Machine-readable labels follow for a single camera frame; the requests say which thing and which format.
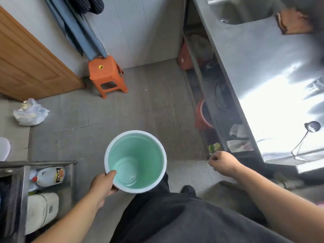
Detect person's right hand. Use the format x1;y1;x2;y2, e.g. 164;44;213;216
208;151;243;178

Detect person's left hand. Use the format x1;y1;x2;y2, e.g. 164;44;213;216
89;170;119;209

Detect white bucket with green inside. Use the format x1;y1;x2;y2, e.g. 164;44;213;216
104;130;167;195

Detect person's left forearm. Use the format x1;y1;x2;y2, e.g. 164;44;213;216
31;190;101;243

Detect person's right forearm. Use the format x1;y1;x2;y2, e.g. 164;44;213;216
229;163;324;243

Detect white cloth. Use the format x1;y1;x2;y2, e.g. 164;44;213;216
226;124;254;153

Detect person's black shoe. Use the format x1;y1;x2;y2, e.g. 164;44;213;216
180;185;197;198

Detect red plastic basin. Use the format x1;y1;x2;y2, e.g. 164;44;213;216
195;98;214;130

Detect clear bottle with red cap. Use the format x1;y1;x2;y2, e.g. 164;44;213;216
32;167;66;187

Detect person's black trousers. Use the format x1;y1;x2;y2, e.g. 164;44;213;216
110;172;295;243

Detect dark round pot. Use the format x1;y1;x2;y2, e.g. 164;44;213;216
214;79;234;110

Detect white plastic jerrycan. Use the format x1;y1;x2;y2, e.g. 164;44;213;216
25;192;60;235

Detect metal ladle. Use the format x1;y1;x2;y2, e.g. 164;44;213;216
291;121;321;157

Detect metal shelf rack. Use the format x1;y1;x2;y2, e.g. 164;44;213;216
0;160;78;243

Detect orange plastic stool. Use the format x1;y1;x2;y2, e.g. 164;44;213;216
88;55;129;99

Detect white crumpled plastic bag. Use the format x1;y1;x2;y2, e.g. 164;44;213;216
13;98;50;126

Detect stainless steel counter with sink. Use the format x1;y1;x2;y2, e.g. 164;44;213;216
192;0;324;175

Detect orange plastic container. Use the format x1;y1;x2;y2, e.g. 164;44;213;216
177;42;193;71

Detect white round object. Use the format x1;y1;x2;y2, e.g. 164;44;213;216
0;137;11;162

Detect wooden door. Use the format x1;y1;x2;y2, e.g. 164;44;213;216
0;5;86;102

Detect blue folded boards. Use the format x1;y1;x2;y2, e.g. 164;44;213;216
43;0;108;61

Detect dark striped cloth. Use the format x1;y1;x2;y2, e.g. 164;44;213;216
72;0;105;15

